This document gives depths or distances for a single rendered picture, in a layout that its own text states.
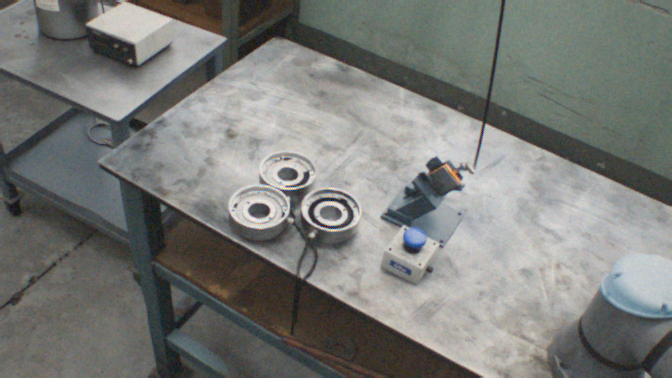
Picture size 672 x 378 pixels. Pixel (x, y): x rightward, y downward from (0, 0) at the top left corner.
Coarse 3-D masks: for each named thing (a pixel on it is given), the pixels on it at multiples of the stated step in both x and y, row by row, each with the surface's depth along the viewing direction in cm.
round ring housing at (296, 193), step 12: (276, 156) 123; (288, 156) 124; (300, 156) 123; (264, 168) 121; (276, 168) 121; (288, 168) 122; (300, 168) 122; (312, 168) 122; (264, 180) 117; (276, 180) 119; (300, 180) 120; (312, 180) 118; (288, 192) 117; (300, 192) 117
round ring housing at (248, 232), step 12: (240, 192) 115; (252, 192) 116; (264, 192) 117; (276, 192) 116; (228, 204) 112; (252, 204) 114; (264, 204) 115; (288, 204) 113; (288, 216) 113; (240, 228) 110; (252, 228) 109; (264, 228) 109; (276, 228) 110; (252, 240) 112; (264, 240) 112
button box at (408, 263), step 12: (408, 228) 112; (396, 240) 109; (432, 240) 110; (384, 252) 108; (396, 252) 107; (408, 252) 108; (420, 252) 108; (432, 252) 108; (384, 264) 110; (396, 264) 108; (408, 264) 106; (420, 264) 106; (408, 276) 108; (420, 276) 107
